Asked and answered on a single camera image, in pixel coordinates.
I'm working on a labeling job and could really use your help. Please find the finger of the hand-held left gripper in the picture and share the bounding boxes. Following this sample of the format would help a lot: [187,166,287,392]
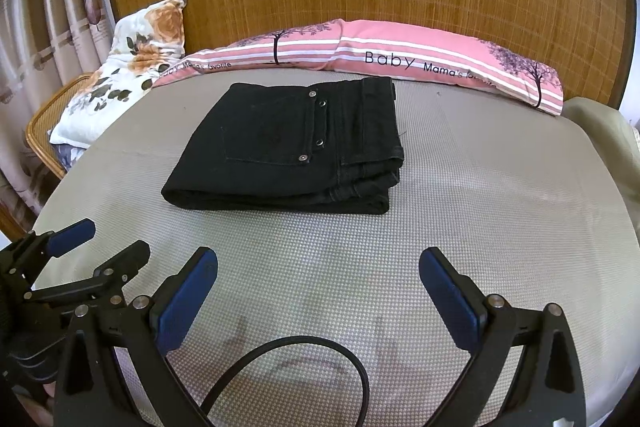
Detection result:
[0,218,97,282]
[22,239,152,306]

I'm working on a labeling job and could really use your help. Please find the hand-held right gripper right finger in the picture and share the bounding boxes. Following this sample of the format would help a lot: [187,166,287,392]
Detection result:
[418,247,587,427]

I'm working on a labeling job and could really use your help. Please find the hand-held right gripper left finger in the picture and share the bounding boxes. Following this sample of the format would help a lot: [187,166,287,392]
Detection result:
[54,247,219,427]

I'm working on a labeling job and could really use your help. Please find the black pants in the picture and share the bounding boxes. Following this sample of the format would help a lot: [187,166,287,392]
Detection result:
[161,76,406,215]

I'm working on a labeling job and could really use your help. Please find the rattan chair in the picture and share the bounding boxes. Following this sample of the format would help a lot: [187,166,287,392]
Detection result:
[25,73,96,180]

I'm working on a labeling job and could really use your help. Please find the grey woven bed mat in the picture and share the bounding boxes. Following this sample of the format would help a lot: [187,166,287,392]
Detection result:
[30,69,640,427]

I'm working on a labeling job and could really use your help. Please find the white floral pillow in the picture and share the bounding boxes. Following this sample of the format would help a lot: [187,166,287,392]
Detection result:
[49,0,190,148]

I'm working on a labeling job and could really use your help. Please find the beige blanket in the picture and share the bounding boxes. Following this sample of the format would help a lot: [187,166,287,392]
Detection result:
[565,96,640,233]

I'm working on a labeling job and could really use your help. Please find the pale patterned curtain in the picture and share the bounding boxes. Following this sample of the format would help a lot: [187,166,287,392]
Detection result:
[0,0,118,238]

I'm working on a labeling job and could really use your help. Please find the pink striped printed pillow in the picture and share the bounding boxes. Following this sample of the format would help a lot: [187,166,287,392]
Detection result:
[150,19,566,120]

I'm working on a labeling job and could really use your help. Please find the black cable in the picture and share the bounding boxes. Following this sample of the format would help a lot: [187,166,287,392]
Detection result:
[200,336,371,427]

